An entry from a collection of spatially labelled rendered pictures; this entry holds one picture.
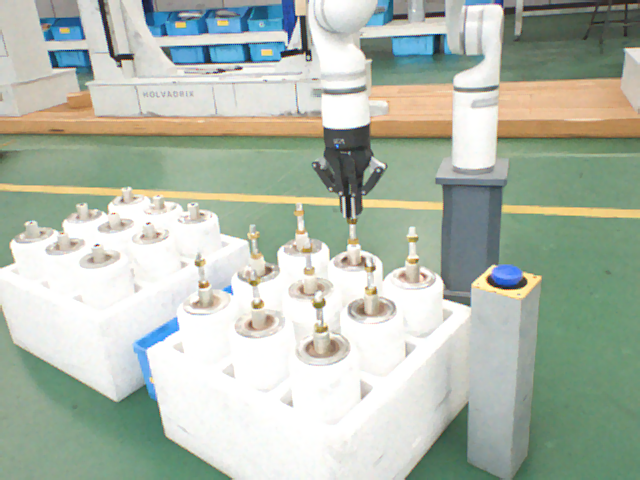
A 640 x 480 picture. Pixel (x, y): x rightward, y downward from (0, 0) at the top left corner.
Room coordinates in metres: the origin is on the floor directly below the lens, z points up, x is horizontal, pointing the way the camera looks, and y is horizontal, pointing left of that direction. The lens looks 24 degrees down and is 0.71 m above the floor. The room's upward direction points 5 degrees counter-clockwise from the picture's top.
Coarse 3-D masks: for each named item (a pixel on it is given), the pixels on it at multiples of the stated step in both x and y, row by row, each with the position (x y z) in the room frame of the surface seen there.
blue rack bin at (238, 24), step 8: (224, 8) 6.49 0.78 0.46; (232, 8) 6.50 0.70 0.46; (240, 8) 6.47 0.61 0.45; (248, 8) 6.15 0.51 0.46; (240, 16) 6.46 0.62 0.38; (248, 16) 6.14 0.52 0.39; (208, 24) 6.06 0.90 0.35; (216, 24) 6.04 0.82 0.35; (224, 24) 6.01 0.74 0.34; (232, 24) 5.98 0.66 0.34; (240, 24) 5.96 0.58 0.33; (216, 32) 6.04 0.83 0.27; (224, 32) 6.02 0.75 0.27; (232, 32) 6.00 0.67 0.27; (240, 32) 5.97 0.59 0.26
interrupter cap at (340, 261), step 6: (360, 252) 0.96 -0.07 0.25; (366, 252) 0.96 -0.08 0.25; (336, 258) 0.95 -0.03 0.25; (342, 258) 0.95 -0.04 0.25; (360, 258) 0.94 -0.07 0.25; (336, 264) 0.92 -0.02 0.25; (342, 264) 0.92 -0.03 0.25; (348, 264) 0.92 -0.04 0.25; (354, 264) 0.92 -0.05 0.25; (360, 264) 0.92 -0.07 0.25; (342, 270) 0.90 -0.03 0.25; (348, 270) 0.90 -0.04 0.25; (354, 270) 0.90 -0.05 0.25; (360, 270) 0.90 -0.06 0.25
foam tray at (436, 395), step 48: (432, 336) 0.79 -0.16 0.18; (192, 384) 0.75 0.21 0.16; (240, 384) 0.71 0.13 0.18; (288, 384) 0.70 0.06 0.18; (384, 384) 0.68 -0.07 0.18; (432, 384) 0.75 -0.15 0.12; (192, 432) 0.77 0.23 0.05; (240, 432) 0.69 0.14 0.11; (288, 432) 0.62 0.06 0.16; (336, 432) 0.59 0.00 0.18; (384, 432) 0.65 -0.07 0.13; (432, 432) 0.75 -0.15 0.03
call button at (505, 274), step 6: (504, 264) 0.73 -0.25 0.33; (492, 270) 0.72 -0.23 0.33; (498, 270) 0.71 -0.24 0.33; (504, 270) 0.71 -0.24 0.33; (510, 270) 0.71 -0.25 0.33; (516, 270) 0.71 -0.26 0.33; (492, 276) 0.71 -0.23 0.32; (498, 276) 0.70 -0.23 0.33; (504, 276) 0.69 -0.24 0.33; (510, 276) 0.69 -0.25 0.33; (516, 276) 0.69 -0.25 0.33; (498, 282) 0.70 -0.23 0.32; (504, 282) 0.69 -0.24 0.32; (510, 282) 0.69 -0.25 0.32; (516, 282) 0.70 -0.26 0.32
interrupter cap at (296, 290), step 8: (320, 280) 0.87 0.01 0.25; (328, 280) 0.86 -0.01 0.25; (288, 288) 0.85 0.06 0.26; (296, 288) 0.85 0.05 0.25; (320, 288) 0.85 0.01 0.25; (328, 288) 0.84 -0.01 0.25; (296, 296) 0.82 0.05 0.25; (304, 296) 0.82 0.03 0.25; (312, 296) 0.82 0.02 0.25; (328, 296) 0.82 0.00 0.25
